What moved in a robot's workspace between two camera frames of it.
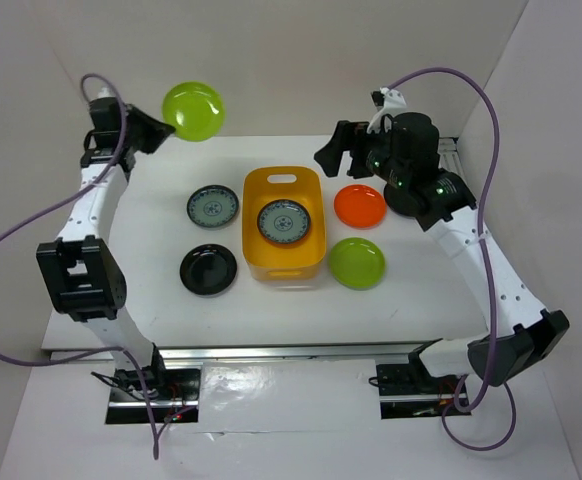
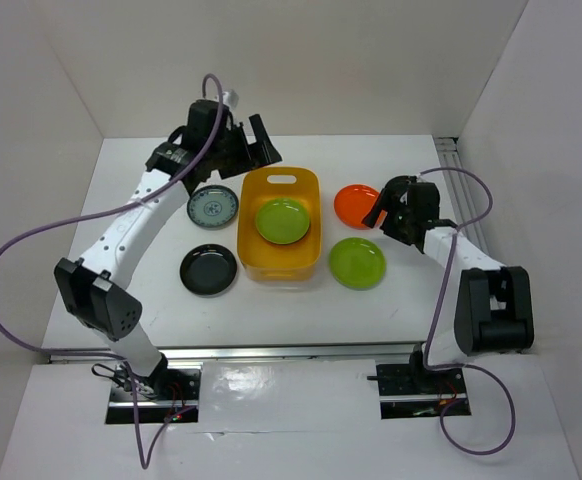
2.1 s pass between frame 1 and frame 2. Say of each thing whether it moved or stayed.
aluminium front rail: stayed
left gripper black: moved
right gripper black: moved
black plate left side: stayed
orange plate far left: stayed
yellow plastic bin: stayed
